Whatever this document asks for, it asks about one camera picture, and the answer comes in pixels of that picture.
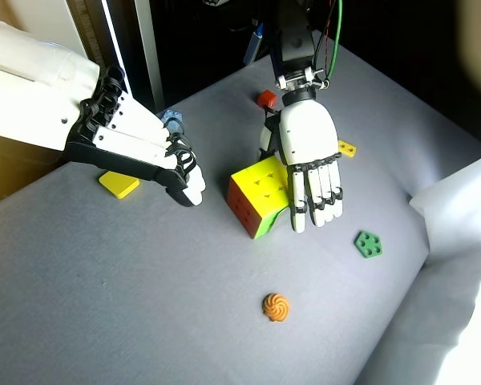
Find colourful puzzle cube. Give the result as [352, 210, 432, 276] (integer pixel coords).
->
[227, 155, 293, 241]

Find red block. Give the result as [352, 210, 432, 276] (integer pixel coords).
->
[257, 90, 278, 109]

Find light blue toy piece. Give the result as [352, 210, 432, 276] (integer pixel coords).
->
[158, 108, 184, 136]

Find yellow rectangular block with holes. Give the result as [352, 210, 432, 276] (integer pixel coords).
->
[337, 140, 357, 160]

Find orange swirl cookie toy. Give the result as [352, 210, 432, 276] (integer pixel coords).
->
[261, 293, 292, 323]

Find flat yellow square block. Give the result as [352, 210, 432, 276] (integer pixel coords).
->
[99, 170, 140, 200]

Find green hexagonal block with holes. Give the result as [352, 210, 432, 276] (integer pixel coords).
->
[353, 230, 384, 258]

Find grey table cloth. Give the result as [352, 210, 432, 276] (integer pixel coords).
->
[0, 43, 481, 385]

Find blue stick-shaped device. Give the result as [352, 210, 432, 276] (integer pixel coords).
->
[242, 22, 265, 67]

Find white backdrop sheet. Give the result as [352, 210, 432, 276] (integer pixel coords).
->
[354, 148, 481, 385]

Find white vertical post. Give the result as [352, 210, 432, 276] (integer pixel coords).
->
[134, 0, 166, 114]

